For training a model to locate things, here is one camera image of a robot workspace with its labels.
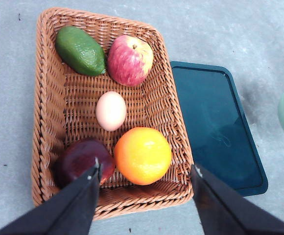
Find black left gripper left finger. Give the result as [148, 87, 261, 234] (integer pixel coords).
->
[0, 158, 102, 235]

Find beige egg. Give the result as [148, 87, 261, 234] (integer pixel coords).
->
[95, 91, 127, 132]

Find brown wicker basket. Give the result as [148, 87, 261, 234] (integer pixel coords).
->
[31, 9, 193, 219]

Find dark red plum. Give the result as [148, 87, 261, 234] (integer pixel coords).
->
[52, 139, 115, 188]

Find dark blue rectangular tray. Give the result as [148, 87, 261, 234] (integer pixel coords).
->
[170, 61, 268, 196]

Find orange fruit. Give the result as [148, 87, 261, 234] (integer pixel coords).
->
[114, 127, 172, 186]

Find green avocado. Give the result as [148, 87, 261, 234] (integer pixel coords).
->
[55, 26, 106, 76]

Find red yellow apple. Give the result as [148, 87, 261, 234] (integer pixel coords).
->
[107, 35, 154, 87]

